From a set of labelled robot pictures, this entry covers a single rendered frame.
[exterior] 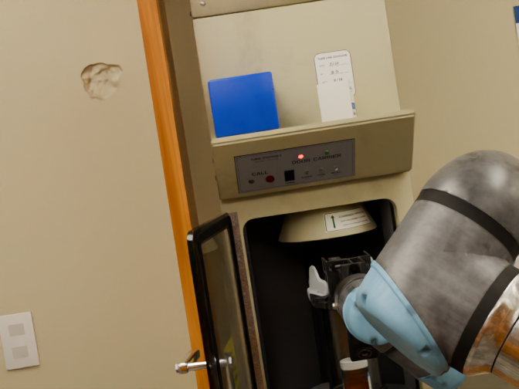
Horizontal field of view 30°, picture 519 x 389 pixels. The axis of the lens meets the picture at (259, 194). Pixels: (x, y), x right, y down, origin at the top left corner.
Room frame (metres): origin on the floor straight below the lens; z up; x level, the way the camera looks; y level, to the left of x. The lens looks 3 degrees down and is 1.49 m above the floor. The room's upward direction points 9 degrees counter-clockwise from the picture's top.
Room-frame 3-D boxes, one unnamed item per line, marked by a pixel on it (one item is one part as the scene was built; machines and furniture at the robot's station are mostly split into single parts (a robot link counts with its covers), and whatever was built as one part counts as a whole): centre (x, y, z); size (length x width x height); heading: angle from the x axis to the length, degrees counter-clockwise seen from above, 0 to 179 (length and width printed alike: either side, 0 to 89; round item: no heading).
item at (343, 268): (1.47, -0.12, 1.25); 0.12 x 0.08 x 0.09; 2
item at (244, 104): (1.55, 0.00, 1.56); 0.10 x 0.10 x 0.09; 2
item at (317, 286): (1.57, -0.07, 1.25); 0.09 x 0.03 x 0.06; 27
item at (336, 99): (1.55, -0.14, 1.54); 0.05 x 0.05 x 0.06; 78
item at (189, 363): (1.37, 0.12, 1.20); 0.10 x 0.05 x 0.03; 172
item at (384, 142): (1.55, -0.10, 1.46); 0.32 x 0.11 x 0.10; 92
